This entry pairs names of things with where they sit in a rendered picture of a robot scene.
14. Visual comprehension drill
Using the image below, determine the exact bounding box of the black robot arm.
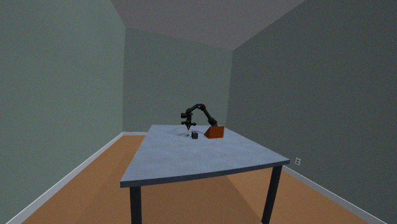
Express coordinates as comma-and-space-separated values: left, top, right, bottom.
181, 104, 218, 126

